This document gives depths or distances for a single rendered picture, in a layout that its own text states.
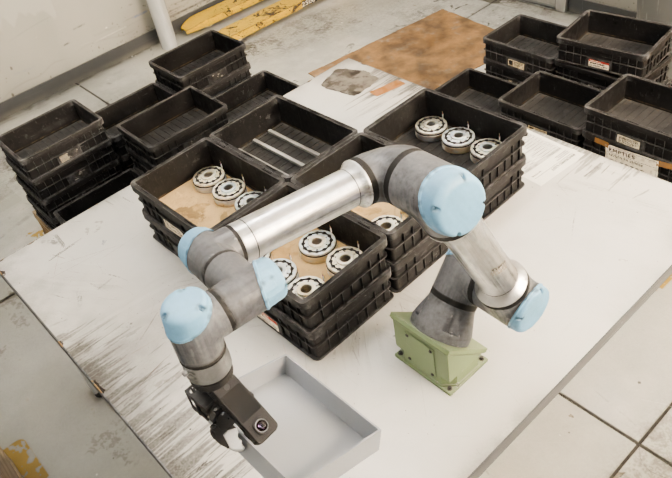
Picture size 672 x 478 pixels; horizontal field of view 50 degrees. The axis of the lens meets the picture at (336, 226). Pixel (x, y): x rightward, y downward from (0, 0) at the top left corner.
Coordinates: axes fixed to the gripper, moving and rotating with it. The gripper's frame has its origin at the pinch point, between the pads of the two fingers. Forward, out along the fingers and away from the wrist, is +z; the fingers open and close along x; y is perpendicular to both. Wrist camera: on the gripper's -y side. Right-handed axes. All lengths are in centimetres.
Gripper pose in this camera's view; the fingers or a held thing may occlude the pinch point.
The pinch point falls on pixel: (246, 445)
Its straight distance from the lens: 132.3
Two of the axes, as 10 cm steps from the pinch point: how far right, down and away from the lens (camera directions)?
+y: -7.2, -3.7, 5.9
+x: -6.8, 5.5, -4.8
